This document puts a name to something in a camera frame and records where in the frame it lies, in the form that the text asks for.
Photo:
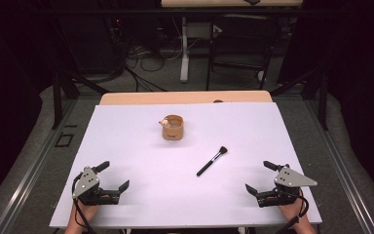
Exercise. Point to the black metal frame stand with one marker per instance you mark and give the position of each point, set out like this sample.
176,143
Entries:
321,97
57,97

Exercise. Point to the black metal chair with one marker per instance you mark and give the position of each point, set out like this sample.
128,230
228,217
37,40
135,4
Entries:
240,42

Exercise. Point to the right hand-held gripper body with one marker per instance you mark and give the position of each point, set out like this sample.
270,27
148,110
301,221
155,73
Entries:
290,180

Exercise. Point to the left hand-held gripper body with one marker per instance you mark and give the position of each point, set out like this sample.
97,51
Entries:
86,183

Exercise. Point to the person's left hand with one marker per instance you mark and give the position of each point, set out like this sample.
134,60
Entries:
85,211

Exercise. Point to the white desk leg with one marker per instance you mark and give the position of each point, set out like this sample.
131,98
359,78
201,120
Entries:
184,55

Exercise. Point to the person's right hand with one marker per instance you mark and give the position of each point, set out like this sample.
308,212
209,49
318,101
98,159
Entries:
291,211

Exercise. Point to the round wooden holder with bird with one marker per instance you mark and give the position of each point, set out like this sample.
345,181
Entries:
172,129

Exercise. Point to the aluminium floor rail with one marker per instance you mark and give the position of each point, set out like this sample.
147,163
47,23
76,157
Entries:
341,169
29,175

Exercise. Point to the black makeup brush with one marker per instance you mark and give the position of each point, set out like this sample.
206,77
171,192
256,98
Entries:
211,162

